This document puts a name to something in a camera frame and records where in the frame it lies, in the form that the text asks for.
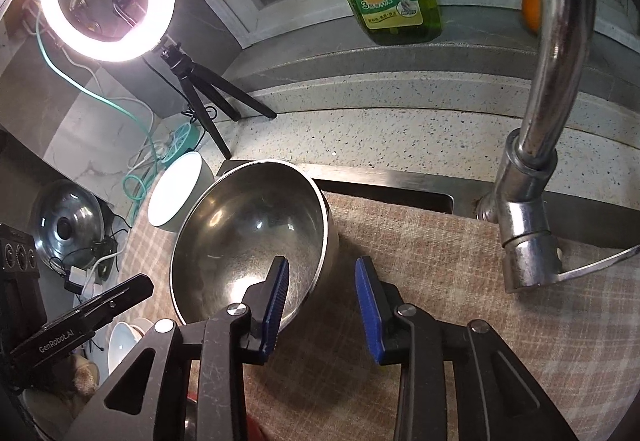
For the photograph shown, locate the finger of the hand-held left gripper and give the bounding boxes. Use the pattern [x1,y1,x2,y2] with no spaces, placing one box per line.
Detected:
[10,273,155,367]

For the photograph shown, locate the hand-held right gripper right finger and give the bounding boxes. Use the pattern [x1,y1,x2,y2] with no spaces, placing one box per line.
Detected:
[355,257,583,441]

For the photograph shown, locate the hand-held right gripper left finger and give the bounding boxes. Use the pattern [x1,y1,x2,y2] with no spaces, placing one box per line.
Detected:
[65,256,291,441]

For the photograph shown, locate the large steel bowl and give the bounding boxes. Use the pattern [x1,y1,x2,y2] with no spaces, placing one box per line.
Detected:
[170,160,341,334]

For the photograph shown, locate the pale green ceramic bowl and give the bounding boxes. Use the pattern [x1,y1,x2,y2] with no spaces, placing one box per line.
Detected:
[147,150,217,233]

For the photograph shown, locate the person's left hand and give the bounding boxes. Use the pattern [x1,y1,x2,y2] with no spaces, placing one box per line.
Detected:
[64,353,101,397]

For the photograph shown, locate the white charger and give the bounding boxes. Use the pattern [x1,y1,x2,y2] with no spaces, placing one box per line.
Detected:
[64,265,90,294]

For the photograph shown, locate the plaid cloth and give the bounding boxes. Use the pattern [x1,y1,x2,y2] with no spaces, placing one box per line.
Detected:
[120,191,640,441]

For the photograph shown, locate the steel pot lid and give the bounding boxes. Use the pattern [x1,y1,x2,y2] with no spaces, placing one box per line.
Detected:
[32,180,106,269]

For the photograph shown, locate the round teal power strip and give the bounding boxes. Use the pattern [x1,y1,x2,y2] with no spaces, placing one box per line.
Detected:
[167,121,201,157]

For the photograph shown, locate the black tripod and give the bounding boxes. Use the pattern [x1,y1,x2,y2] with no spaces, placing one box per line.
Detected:
[159,41,277,161]

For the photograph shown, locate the chrome faucet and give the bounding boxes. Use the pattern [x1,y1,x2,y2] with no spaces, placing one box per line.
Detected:
[475,0,640,294]

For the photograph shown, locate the orange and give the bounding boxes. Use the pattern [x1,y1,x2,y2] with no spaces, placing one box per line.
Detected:
[521,0,543,34]

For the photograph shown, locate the teal cable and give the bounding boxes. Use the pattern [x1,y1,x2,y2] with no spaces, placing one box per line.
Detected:
[35,14,173,227]

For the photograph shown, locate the white cable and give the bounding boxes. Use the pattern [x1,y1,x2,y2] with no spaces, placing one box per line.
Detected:
[125,98,173,174]

